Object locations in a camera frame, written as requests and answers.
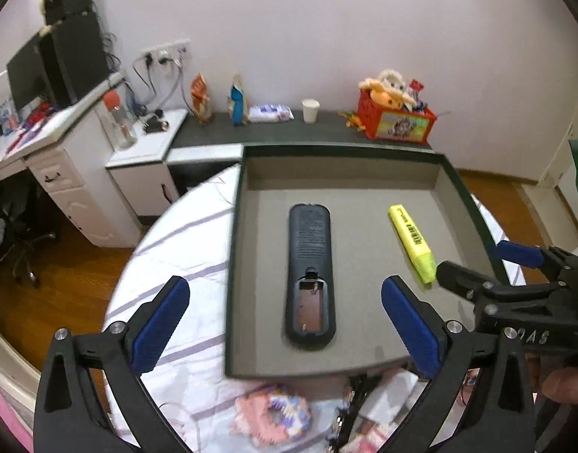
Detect black monitor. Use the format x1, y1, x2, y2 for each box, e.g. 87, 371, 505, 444
6, 33, 47, 114

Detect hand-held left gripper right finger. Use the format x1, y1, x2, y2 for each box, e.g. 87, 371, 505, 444
381, 275, 537, 453

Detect black remote control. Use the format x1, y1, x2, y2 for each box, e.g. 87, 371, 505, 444
283, 203, 339, 351

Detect small black device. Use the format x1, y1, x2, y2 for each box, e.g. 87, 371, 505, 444
143, 108, 171, 134

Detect person's right hand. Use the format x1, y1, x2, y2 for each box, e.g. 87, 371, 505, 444
527, 354, 578, 404

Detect red toy crate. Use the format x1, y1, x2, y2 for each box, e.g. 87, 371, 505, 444
356, 89, 437, 145

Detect orange snack bag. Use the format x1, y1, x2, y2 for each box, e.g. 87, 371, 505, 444
190, 74, 213, 126

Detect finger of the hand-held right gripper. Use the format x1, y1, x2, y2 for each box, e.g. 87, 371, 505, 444
435, 260, 511, 305
497, 240, 578, 288

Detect black office chair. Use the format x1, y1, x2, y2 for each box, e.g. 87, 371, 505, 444
0, 184, 58, 288

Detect black computer tower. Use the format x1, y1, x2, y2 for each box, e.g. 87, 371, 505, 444
39, 12, 113, 109

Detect yellow highlighter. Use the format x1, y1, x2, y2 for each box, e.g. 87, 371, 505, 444
388, 204, 437, 285

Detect white wall socket strip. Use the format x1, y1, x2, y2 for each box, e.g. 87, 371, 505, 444
140, 38, 192, 64

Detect blue white bag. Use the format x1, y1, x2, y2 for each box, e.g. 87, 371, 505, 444
227, 74, 249, 127

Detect grey cardboard box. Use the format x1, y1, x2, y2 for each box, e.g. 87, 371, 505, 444
224, 144, 516, 381

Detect plush toys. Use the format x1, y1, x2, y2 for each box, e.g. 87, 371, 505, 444
360, 68, 426, 113

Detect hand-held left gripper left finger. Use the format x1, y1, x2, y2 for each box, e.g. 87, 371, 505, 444
33, 275, 192, 453

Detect pink block toy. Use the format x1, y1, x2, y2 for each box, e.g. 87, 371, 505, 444
235, 384, 313, 449

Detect wet wipes pack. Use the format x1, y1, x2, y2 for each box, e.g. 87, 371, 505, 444
248, 104, 294, 123

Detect clear bottle orange cap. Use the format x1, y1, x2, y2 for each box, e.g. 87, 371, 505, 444
103, 91, 138, 151

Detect white desk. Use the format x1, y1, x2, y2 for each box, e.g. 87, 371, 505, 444
0, 73, 143, 248

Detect dark low cabinet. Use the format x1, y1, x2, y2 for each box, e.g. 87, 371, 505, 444
169, 109, 436, 190

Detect white nightstand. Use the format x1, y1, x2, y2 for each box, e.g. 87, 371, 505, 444
105, 108, 188, 220

